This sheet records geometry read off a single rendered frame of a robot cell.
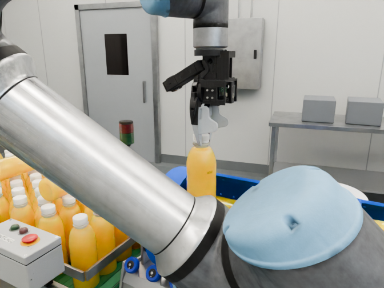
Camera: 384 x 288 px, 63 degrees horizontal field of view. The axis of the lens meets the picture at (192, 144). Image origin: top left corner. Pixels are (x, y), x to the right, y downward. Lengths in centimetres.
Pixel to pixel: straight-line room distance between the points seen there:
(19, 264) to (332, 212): 73
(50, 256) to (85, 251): 10
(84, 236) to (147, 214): 58
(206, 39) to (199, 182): 32
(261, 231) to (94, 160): 19
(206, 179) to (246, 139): 350
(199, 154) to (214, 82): 17
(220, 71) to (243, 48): 320
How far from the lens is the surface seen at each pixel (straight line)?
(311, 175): 31
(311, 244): 28
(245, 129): 420
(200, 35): 69
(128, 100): 467
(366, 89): 413
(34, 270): 87
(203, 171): 74
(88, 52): 496
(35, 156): 37
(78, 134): 36
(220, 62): 69
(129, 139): 140
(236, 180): 89
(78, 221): 92
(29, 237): 89
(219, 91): 69
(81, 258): 95
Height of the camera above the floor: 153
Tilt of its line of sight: 16 degrees down
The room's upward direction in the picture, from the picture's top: straight up
